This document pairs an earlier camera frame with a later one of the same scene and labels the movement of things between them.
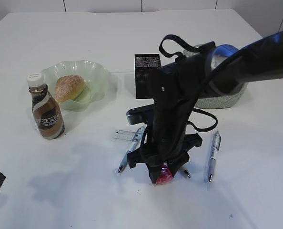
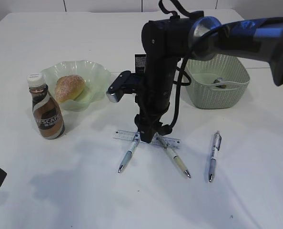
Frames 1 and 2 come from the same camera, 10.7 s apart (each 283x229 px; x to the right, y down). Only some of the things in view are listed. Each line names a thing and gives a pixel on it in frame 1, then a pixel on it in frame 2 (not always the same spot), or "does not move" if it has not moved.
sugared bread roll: [68, 88] does not move
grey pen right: [215, 148] does not move
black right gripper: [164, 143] → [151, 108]
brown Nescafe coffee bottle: [47, 115] does not move
